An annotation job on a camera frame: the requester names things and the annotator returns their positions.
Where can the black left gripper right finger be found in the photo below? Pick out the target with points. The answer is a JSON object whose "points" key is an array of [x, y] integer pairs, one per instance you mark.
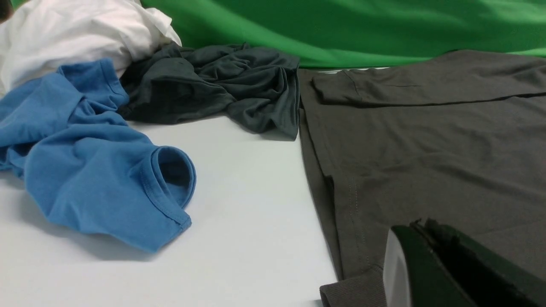
{"points": [[482, 277]]}

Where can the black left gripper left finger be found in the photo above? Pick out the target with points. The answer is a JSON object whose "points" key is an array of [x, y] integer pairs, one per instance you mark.
{"points": [[414, 276]]}

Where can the silver table cable hatch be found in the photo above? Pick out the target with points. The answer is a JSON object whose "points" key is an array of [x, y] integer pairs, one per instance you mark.
{"points": [[342, 69]]}

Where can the blue t-shirt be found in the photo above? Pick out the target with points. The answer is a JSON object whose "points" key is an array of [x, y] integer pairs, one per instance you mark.
{"points": [[85, 167]]}

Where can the dark teal crumpled shirt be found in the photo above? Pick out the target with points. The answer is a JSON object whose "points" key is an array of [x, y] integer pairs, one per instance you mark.
{"points": [[257, 87]]}

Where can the green backdrop cloth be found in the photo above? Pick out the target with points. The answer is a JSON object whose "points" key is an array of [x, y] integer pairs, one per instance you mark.
{"points": [[360, 33]]}

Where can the gray long sleeve shirt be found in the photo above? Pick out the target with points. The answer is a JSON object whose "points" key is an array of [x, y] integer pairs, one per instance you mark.
{"points": [[458, 139]]}

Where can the white shirt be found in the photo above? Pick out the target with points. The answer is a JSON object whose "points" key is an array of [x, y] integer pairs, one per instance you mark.
{"points": [[42, 35]]}

